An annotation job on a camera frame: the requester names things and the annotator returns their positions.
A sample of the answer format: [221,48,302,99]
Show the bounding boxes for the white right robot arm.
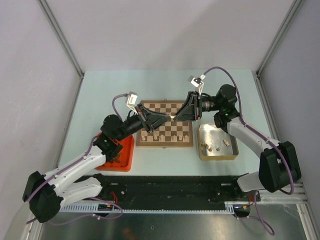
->
[173,84,302,201]

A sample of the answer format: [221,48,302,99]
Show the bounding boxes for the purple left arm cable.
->
[26,93,130,225]

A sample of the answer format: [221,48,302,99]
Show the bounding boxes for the pile of light chess pieces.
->
[199,139,231,153]

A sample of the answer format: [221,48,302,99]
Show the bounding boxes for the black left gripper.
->
[115,103,171,142]

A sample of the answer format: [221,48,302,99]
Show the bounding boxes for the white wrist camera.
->
[188,74,206,95]
[126,91,138,114]

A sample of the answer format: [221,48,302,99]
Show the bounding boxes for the left aluminium frame post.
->
[36,0,85,80]

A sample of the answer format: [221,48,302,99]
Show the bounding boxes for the wooden chess board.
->
[136,99,194,148]

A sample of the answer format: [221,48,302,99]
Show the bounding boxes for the grey slotted cable duct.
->
[59,201,249,215]

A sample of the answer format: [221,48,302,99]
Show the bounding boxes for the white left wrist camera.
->
[126,91,138,114]

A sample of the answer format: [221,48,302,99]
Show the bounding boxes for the orange plastic tray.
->
[95,135,135,172]

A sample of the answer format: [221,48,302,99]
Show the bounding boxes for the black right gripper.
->
[173,91,223,122]

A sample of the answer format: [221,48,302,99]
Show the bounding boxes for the gold metal tin tray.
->
[197,123,239,161]

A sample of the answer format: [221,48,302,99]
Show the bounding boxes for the aluminium frame post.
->
[256,0,305,76]
[36,0,85,80]

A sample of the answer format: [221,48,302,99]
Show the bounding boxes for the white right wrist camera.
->
[188,74,206,95]

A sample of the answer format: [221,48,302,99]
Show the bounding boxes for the right aluminium frame post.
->
[256,0,305,76]

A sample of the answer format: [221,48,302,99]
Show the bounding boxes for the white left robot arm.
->
[22,103,173,223]

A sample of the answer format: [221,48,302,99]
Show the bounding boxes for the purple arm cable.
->
[26,93,130,225]
[202,66,295,236]

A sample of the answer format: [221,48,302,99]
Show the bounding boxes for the pile of dark chess pieces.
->
[110,154,122,164]

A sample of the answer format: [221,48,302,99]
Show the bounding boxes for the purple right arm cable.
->
[202,66,295,236]

